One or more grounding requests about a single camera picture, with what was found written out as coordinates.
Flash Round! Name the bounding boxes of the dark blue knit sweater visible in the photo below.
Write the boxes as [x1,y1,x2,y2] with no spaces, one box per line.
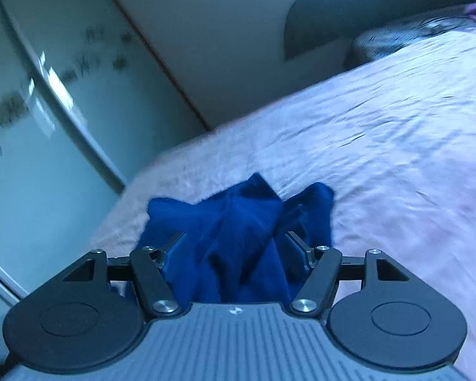
[137,173,334,308]

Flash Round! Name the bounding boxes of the beige wrinkled bed sheet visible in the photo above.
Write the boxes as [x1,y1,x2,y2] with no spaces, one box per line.
[89,29,476,380]

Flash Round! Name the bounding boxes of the glass sliding wardrobe door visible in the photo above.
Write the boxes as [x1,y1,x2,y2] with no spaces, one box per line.
[0,0,205,299]

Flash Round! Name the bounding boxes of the patterned pillow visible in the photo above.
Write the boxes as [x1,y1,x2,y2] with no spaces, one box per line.
[344,6,476,70]

